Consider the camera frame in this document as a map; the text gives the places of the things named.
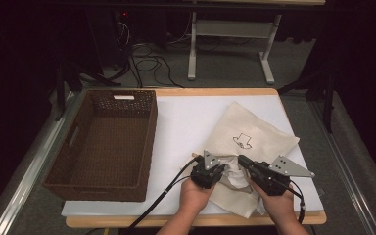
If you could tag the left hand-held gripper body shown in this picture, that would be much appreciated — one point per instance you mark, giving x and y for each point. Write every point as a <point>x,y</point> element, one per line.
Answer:
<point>205,176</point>

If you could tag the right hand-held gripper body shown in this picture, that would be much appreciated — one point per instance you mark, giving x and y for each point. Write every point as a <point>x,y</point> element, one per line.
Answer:
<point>287,168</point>

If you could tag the white garment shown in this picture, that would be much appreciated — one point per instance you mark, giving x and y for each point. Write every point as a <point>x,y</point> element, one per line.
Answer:
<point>236,178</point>

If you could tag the cream zippered laundry bag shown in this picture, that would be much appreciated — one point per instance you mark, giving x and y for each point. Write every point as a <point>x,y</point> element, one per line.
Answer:
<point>261,130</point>

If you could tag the brown wicker basket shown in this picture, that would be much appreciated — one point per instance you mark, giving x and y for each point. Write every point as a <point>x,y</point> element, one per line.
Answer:
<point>104,147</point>

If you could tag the person's left hand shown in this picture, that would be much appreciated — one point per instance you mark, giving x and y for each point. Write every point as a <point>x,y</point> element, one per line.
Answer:
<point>194,199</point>

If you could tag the person's right hand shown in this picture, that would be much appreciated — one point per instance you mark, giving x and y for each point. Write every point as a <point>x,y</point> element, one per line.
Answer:
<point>280,209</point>

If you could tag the white table mat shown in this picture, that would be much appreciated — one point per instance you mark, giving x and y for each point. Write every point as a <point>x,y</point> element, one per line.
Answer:
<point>182,124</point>

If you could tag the black stand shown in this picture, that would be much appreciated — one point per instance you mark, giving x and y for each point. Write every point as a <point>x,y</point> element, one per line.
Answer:
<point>75,75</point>
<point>328,94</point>

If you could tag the black computer tower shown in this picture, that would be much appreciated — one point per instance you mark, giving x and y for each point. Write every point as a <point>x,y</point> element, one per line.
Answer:
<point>107,36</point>

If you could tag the aluminium rail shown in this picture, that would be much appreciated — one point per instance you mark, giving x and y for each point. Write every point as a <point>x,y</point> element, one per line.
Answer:
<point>29,176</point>
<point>346,176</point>

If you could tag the white metal desk frame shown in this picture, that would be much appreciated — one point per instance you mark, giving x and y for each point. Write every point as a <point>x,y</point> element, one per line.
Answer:
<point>231,28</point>

